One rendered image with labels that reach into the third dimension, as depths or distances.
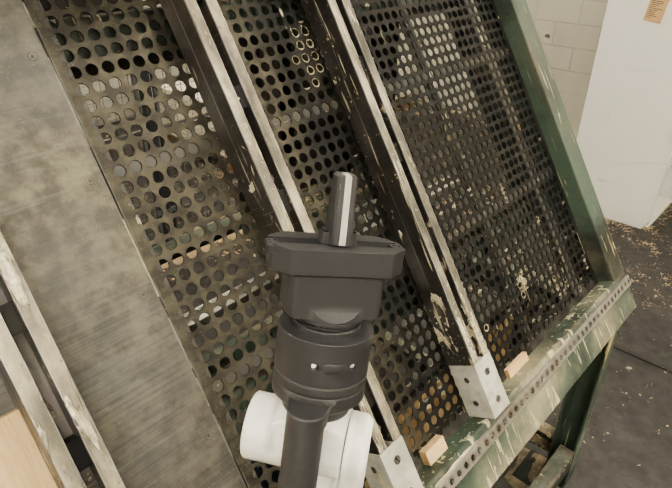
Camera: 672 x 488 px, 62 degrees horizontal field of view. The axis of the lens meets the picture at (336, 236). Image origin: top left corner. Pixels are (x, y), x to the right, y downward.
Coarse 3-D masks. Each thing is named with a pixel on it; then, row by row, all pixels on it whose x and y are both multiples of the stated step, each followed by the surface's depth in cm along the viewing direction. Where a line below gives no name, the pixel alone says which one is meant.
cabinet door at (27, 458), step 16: (16, 416) 69; (0, 432) 68; (16, 432) 69; (0, 448) 68; (16, 448) 69; (32, 448) 70; (0, 464) 67; (16, 464) 68; (32, 464) 69; (0, 480) 67; (16, 480) 68; (32, 480) 69; (48, 480) 70
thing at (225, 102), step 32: (160, 0) 92; (192, 0) 89; (192, 32) 89; (224, 32) 91; (192, 64) 93; (224, 64) 93; (224, 96) 90; (256, 96) 93; (224, 128) 93; (256, 128) 93; (256, 160) 91; (256, 192) 93; (288, 192) 94; (256, 224) 97; (288, 224) 93; (384, 416) 98; (384, 448) 97; (384, 480) 98; (416, 480) 100
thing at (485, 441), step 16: (624, 288) 165; (608, 304) 158; (592, 320) 150; (576, 336) 144; (560, 352) 138; (544, 368) 133; (528, 384) 129; (528, 400) 127; (512, 416) 123; (496, 432) 119; (480, 448) 115; (464, 464) 111; (448, 480) 108
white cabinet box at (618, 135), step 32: (608, 0) 338; (640, 0) 327; (608, 32) 344; (640, 32) 333; (608, 64) 351; (640, 64) 339; (608, 96) 358; (640, 96) 345; (608, 128) 365; (640, 128) 352; (608, 160) 373; (640, 160) 359; (608, 192) 381; (640, 192) 366; (640, 224) 374
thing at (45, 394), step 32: (0, 256) 66; (0, 288) 69; (0, 320) 65; (32, 320) 67; (0, 352) 65; (32, 352) 70; (32, 384) 66; (64, 384) 68; (32, 416) 66; (64, 416) 71; (64, 448) 67; (96, 448) 69; (64, 480) 67; (96, 480) 72
